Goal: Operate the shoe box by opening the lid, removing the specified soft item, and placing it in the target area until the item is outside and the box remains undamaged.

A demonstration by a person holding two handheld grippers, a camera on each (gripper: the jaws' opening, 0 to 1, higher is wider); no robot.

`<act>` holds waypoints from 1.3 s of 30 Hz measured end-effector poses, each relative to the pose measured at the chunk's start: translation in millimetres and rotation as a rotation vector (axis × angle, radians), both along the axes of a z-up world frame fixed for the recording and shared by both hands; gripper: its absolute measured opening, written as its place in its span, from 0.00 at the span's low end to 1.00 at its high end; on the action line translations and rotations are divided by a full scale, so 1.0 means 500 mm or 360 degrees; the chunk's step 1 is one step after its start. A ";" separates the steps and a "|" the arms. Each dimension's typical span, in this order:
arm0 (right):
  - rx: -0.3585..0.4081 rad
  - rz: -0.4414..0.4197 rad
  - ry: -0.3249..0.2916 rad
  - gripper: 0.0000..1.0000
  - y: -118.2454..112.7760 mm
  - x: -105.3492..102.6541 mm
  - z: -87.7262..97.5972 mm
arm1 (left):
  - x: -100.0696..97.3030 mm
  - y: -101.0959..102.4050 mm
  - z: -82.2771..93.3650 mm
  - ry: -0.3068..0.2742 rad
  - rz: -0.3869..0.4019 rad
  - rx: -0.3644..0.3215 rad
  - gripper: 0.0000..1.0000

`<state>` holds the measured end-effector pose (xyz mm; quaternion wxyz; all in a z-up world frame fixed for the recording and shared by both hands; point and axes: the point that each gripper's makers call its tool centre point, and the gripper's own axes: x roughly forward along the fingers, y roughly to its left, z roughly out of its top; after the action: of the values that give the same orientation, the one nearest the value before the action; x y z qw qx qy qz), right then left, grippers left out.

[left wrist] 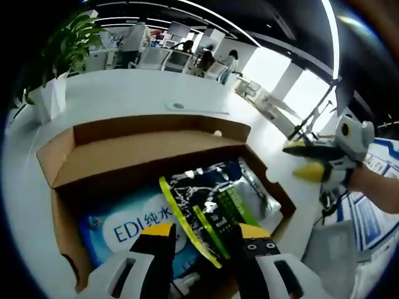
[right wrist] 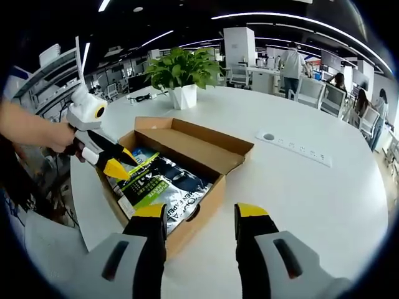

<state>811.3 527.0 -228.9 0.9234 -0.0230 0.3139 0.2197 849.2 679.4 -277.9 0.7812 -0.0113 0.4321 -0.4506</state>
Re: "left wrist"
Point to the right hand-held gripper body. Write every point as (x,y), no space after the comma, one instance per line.
(355,137)

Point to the white office chair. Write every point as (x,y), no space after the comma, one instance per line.
(216,71)
(154,59)
(177,60)

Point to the black silver foil pouch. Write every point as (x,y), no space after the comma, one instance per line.
(237,187)

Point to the white blue display board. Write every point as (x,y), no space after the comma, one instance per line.
(377,224)

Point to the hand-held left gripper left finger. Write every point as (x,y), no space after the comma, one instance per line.
(152,258)

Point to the blue soft wet wipes pack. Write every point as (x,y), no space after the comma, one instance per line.
(124,230)

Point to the black tripod stand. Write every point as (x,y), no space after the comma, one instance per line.
(307,123)

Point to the brown cardboard shoe box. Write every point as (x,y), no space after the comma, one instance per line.
(131,155)

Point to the person's right hand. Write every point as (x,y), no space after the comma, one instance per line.
(363,180)

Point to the white bottle clear cap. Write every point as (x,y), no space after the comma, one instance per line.
(187,281)

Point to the green plant in white pot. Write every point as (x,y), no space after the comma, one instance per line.
(68,46)

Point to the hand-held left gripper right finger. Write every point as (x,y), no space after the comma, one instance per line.
(252,264)

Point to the dark grey panel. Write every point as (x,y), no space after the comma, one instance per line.
(344,96)

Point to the white office desk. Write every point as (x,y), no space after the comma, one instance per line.
(99,59)

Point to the ceiling light strip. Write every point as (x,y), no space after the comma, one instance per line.
(333,37)

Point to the grey mesh office chair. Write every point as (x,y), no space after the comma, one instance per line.
(335,243)

